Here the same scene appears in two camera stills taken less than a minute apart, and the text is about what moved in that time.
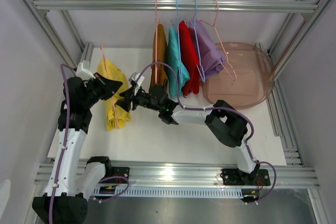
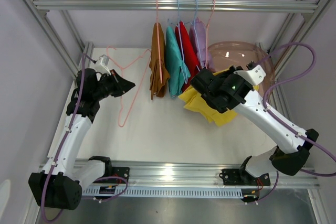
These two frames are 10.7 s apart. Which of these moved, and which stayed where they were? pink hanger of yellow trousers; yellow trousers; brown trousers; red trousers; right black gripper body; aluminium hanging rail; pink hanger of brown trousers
Moved: pink hanger of yellow trousers; yellow trousers; pink hanger of brown trousers; right black gripper body
Stayed: brown trousers; aluminium hanging rail; red trousers
